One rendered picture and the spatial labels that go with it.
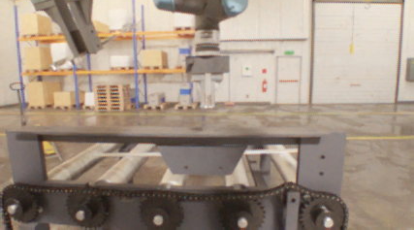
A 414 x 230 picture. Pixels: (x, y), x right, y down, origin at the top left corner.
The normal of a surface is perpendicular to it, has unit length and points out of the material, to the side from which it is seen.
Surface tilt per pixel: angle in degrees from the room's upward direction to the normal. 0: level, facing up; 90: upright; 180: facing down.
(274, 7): 90
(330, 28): 90
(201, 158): 90
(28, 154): 90
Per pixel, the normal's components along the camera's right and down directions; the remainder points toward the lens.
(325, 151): -0.06, 0.12
